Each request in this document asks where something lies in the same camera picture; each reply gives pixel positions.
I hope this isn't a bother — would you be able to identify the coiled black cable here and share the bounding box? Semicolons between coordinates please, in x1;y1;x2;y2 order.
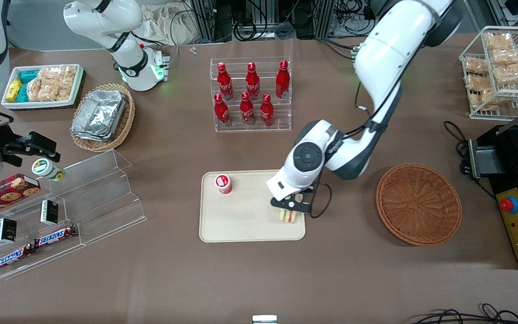
233;19;269;42

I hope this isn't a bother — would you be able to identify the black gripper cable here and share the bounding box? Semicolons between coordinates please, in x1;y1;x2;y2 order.
306;182;333;220

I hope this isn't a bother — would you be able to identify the red plaid cookie box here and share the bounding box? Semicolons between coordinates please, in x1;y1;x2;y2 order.
0;174;42;224

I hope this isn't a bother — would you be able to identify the cream plastic tray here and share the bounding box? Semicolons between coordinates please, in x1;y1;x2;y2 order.
199;170;306;243

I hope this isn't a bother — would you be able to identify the black machine power cable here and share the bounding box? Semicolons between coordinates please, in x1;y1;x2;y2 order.
443;121;499;201

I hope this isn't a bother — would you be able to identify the oval brown wicker basket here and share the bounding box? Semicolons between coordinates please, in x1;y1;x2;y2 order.
70;83;136;153

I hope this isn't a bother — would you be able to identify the black floor cable bundle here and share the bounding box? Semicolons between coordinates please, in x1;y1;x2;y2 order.
408;303;518;324

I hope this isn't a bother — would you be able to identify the clear acrylic tiered shelf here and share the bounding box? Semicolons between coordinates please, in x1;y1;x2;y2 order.
47;149;147;246
0;180;86;280

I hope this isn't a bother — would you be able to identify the white cup with green lid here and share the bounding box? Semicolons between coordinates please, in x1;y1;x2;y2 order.
31;158;67;182

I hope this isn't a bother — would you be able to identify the white rectangular snack bin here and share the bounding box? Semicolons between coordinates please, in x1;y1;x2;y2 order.
1;64;84;110

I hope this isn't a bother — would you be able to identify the white cloth bag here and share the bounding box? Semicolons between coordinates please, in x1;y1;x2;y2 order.
141;4;188;46

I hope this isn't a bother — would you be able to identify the Snickers chocolate bar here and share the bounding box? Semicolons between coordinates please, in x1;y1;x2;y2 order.
34;225;78;249
0;243;35;272

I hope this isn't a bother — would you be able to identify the small black box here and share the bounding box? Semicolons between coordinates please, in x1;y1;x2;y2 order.
40;200;59;226
0;218;18;244

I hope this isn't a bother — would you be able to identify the yellow snack pack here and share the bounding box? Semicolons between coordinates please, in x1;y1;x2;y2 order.
6;79;22;103

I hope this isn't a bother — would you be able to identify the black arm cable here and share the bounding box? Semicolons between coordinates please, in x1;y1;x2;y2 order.
353;79;404;136

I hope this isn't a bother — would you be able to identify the round brown wicker basket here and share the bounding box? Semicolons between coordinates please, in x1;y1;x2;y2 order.
375;164;462;247

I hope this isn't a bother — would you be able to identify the red cola bottle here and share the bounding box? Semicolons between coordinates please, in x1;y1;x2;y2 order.
214;93;231;127
259;94;275;127
276;60;290;99
246;62;261;100
217;62;234;100
240;92;256;126

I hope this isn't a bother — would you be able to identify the red cup with white lid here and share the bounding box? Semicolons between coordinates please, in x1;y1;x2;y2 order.
214;174;233;195

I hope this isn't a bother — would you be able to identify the stack of foil trays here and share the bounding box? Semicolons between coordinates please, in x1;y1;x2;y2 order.
71;90;127;143

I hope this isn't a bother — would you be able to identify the clear acrylic bottle rack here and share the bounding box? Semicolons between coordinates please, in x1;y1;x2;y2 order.
210;57;292;133

